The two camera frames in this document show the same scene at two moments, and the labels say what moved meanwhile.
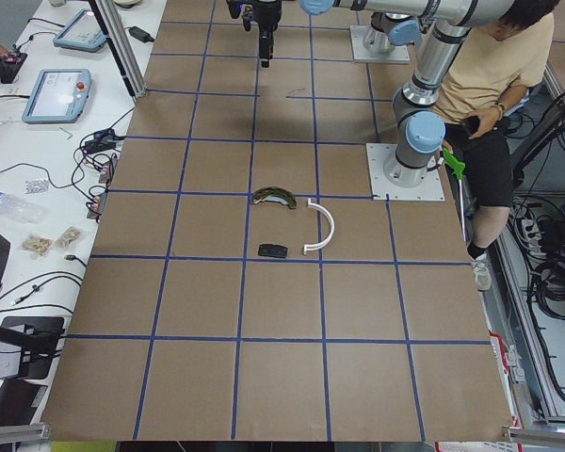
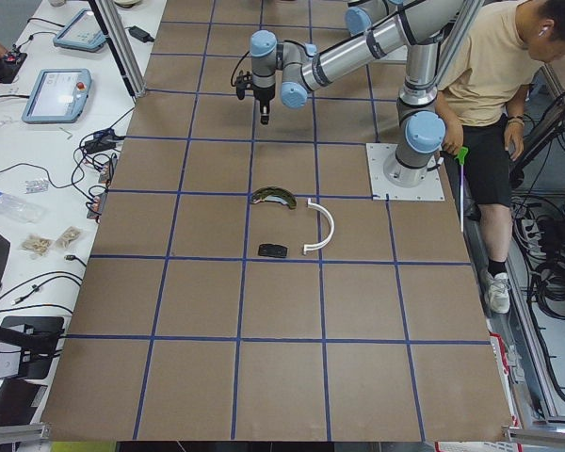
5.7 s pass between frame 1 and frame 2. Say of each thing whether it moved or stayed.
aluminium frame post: stayed
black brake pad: stayed
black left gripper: moved
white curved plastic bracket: stayed
